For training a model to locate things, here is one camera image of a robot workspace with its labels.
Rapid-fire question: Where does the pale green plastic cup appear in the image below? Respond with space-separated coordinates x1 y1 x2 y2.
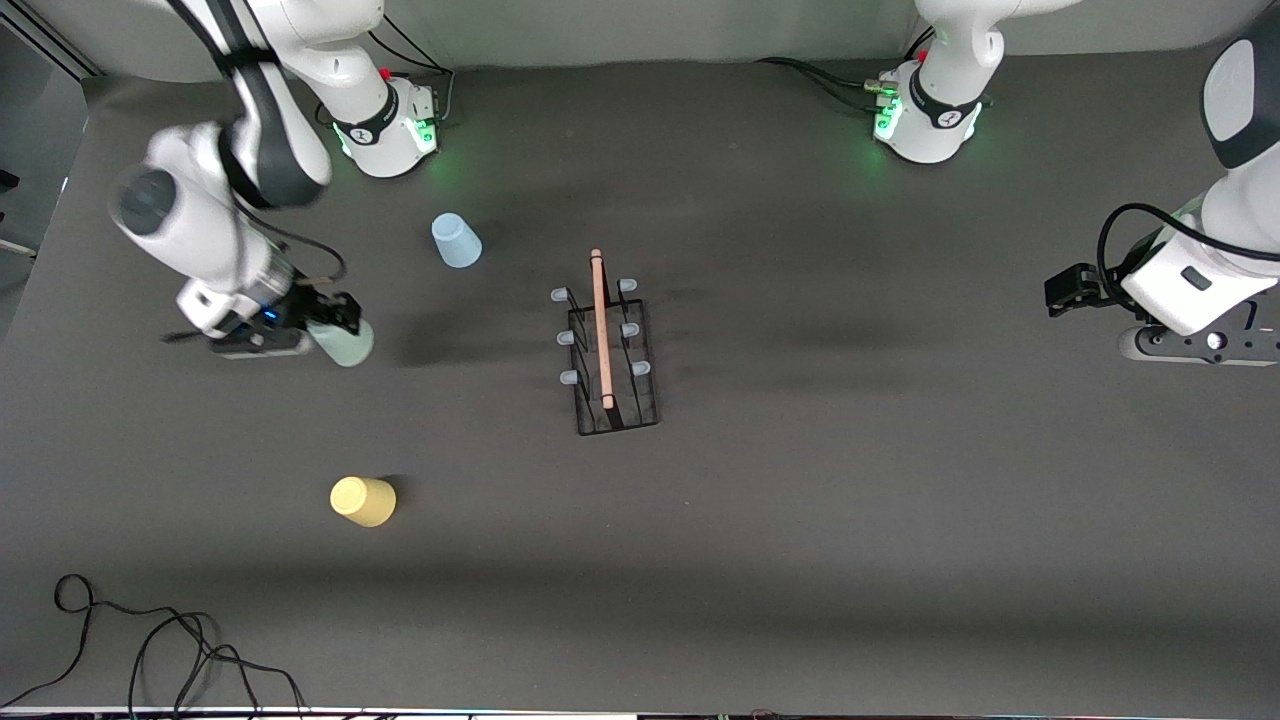
308 315 376 368

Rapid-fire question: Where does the yellow plastic cup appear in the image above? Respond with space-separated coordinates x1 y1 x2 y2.
330 476 397 528

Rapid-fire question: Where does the black wire cup holder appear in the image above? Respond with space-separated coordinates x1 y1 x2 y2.
551 248 661 437

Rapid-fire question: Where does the light blue plastic cup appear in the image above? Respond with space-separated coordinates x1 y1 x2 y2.
431 213 483 269

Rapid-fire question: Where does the dark grey table mat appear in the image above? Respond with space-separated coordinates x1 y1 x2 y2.
0 40 1280 713

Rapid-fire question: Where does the black left arm wrist cable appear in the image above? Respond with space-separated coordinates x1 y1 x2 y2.
1097 203 1280 301

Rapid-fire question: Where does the black arm wrist cable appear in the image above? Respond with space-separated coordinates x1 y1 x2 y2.
1097 203 1280 301
165 0 348 287

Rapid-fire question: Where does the black right arm wrist cable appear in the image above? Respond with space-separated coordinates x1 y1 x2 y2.
165 0 348 287

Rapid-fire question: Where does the black right arm base cable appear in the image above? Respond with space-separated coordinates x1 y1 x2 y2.
368 28 457 126

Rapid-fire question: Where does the black arm base cable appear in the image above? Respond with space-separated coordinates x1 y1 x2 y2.
368 28 457 126
755 55 896 113

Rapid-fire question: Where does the black metal rail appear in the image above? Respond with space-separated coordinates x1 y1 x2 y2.
0 15 103 81

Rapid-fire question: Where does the black left arm base cable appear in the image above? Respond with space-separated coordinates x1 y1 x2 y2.
755 55 896 113

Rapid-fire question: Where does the thin black loose cable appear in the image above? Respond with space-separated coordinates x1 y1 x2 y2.
0 574 306 713

